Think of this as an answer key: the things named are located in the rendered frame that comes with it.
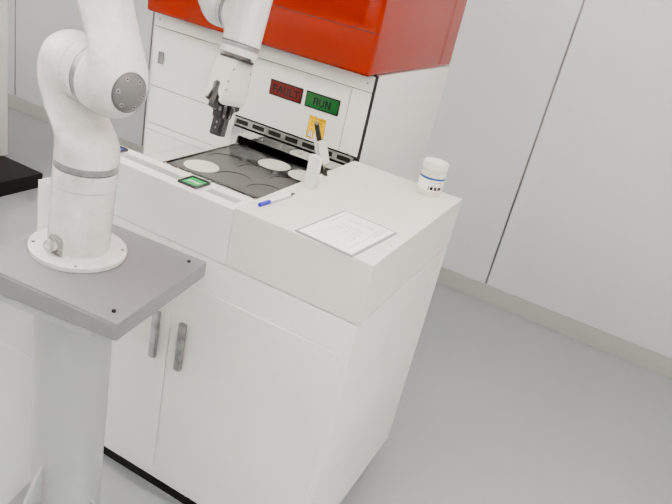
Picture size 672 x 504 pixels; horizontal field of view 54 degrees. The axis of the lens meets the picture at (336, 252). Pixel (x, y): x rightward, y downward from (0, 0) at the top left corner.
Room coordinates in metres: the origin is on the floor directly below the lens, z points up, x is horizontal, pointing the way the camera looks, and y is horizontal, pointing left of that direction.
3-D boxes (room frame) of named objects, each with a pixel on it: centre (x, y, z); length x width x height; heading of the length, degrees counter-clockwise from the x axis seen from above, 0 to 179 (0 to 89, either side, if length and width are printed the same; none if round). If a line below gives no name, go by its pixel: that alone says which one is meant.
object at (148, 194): (1.49, 0.48, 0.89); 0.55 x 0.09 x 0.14; 68
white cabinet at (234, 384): (1.67, 0.25, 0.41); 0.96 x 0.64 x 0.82; 68
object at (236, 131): (2.00, 0.22, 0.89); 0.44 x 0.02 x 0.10; 68
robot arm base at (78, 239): (1.17, 0.51, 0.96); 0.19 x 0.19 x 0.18
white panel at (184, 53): (2.08, 0.38, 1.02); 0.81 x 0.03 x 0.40; 68
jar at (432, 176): (1.77, -0.21, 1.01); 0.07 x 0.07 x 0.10
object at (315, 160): (1.61, 0.10, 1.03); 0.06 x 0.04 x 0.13; 158
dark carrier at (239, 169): (1.80, 0.28, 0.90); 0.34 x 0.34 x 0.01; 68
